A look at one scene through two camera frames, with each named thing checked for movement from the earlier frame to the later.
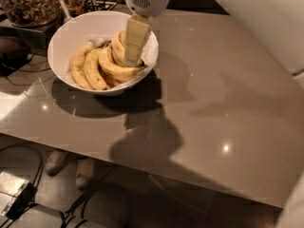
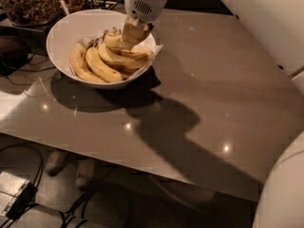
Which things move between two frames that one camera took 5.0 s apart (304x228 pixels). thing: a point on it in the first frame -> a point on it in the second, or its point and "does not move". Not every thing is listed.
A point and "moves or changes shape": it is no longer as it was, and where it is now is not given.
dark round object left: x=13 y=54 does not move
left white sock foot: x=56 y=161 does not move
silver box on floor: x=15 y=193 does not move
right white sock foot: x=85 y=167 does not move
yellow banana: x=122 y=41 moves or changes shape
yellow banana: x=92 y=71 -> x=100 y=68
